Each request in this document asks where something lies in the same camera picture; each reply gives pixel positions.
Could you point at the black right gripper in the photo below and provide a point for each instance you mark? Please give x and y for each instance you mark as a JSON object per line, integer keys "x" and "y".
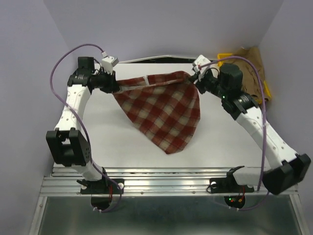
{"x": 200, "y": 82}

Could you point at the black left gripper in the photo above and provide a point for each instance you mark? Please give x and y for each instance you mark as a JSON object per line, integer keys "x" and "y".
{"x": 111, "y": 85}

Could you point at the red plaid skirt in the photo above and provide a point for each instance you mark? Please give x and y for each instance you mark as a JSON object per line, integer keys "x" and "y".
{"x": 163, "y": 107}

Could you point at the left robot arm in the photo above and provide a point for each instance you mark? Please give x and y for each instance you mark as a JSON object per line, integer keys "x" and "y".
{"x": 69, "y": 142}

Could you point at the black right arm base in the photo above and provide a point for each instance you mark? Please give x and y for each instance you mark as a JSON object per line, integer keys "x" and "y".
{"x": 227, "y": 185}

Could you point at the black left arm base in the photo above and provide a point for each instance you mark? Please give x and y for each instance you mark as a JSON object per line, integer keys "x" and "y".
{"x": 100, "y": 187}

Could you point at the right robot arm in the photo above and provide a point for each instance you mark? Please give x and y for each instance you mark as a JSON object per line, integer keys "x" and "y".
{"x": 286, "y": 167}

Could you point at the tan skirt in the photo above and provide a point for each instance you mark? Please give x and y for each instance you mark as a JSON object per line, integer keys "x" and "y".
{"x": 252, "y": 71}

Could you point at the yellow plastic bin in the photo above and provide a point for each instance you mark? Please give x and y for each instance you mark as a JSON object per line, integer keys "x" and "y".
{"x": 244, "y": 73}

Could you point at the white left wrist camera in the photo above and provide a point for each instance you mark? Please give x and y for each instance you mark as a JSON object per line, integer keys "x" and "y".
{"x": 108, "y": 63}

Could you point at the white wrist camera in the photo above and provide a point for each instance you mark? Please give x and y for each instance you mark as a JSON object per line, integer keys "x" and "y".
{"x": 200, "y": 64}
{"x": 108, "y": 63}

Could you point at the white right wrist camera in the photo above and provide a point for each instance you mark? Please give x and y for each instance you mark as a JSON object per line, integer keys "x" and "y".
{"x": 200, "y": 64}

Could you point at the aluminium rail frame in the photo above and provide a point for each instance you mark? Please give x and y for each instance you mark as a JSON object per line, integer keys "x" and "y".
{"x": 163, "y": 201}

